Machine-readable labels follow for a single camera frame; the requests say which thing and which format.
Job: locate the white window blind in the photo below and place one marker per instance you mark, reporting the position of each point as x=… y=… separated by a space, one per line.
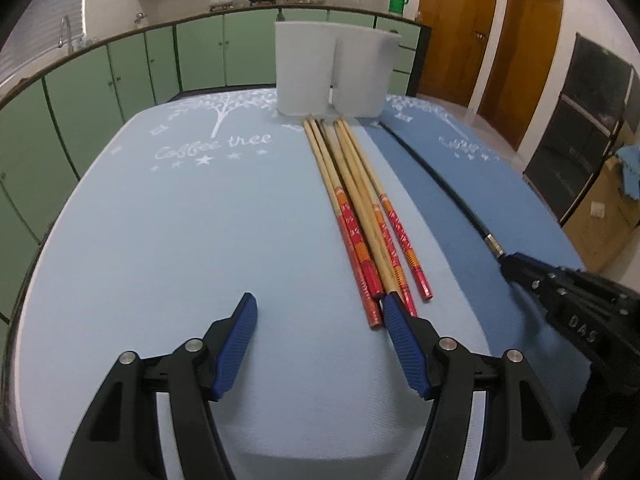
x=36 y=32

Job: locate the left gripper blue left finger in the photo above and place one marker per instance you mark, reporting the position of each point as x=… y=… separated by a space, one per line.
x=119 y=436

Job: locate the dark blue placemat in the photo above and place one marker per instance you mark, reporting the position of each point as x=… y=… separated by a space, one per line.
x=471 y=300

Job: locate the right wooden door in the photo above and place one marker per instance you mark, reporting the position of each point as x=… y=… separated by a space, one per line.
x=526 y=48

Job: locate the wooden door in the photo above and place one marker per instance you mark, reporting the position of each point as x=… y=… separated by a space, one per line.
x=526 y=48
x=459 y=34

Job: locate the blue cloth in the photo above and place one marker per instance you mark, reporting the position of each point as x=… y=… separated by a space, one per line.
x=629 y=157

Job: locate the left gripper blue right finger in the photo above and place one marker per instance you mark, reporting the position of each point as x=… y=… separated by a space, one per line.
x=523 y=436

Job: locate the black chopstick silver band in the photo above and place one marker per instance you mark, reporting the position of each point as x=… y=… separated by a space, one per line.
x=328 y=138

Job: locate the chrome kitchen faucet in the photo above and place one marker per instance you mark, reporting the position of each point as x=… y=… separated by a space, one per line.
x=66 y=38

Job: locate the light blue placemat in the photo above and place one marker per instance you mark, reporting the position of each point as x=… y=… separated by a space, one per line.
x=180 y=215

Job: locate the white two-compartment utensil holder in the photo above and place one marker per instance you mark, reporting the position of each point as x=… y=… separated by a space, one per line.
x=333 y=66

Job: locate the green lower kitchen cabinets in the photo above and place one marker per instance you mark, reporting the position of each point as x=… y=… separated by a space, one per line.
x=54 y=124

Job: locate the silver kettle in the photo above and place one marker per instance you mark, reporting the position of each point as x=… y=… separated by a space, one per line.
x=140 y=19

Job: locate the cardboard box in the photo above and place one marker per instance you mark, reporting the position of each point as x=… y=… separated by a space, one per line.
x=604 y=222

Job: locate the red-handled bamboo chopstick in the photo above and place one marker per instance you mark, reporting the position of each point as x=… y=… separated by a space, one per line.
x=391 y=214
x=350 y=189
x=363 y=268
x=378 y=237

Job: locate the left wooden door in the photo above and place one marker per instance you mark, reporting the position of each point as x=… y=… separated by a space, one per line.
x=459 y=34

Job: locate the black glass cabinet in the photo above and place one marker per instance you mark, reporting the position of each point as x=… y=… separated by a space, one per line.
x=599 y=96

